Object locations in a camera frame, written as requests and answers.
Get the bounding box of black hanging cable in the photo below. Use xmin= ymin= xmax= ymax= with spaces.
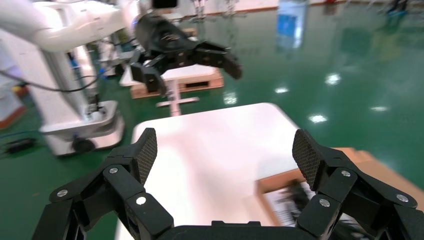
xmin=0 ymin=68 xmax=101 ymax=94

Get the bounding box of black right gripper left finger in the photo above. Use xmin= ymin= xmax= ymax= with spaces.
xmin=31 ymin=127 xmax=175 ymax=240

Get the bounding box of brown cardboard storage box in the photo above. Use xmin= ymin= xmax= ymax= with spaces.
xmin=255 ymin=147 xmax=424 ymax=228

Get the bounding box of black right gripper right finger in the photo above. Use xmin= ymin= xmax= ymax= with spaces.
xmin=292 ymin=129 xmax=424 ymax=240

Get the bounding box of wooden pallet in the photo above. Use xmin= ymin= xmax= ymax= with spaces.
xmin=130 ymin=67 xmax=225 ymax=100

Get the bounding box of black floor power adapter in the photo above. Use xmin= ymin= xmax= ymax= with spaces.
xmin=4 ymin=138 xmax=37 ymax=155

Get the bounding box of white table leg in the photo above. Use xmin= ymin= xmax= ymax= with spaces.
xmin=155 ymin=78 xmax=200 ymax=117

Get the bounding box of white wheeled robot body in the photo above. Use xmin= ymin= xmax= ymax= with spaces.
xmin=33 ymin=46 xmax=126 ymax=157

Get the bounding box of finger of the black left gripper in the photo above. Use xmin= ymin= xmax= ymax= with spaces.
xmin=193 ymin=41 xmax=243 ymax=81
xmin=130 ymin=54 xmax=174 ymax=97

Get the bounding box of white printed warranty sheet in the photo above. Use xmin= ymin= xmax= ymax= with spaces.
xmin=264 ymin=189 xmax=307 ymax=227

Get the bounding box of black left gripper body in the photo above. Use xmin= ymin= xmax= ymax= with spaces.
xmin=134 ymin=13 xmax=200 ymax=66

